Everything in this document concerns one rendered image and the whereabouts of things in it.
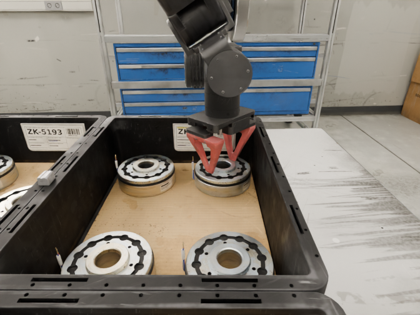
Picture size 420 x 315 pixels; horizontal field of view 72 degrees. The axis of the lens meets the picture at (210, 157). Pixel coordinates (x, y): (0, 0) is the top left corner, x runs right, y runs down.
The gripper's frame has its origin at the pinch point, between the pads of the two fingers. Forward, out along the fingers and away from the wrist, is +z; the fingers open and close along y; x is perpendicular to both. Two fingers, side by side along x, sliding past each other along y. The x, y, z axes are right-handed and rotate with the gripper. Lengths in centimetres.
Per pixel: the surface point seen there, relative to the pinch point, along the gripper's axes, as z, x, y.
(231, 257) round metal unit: 2.7, -14.0, -14.2
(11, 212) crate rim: -5.0, 2.9, -31.2
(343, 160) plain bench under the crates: 17, -6, 51
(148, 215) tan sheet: 4.6, 2.3, -14.9
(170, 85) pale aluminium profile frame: 26, 143, 106
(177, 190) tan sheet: 4.5, 4.4, -7.1
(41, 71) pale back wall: 29, 301, 69
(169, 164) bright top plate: 1.5, 8.4, -5.1
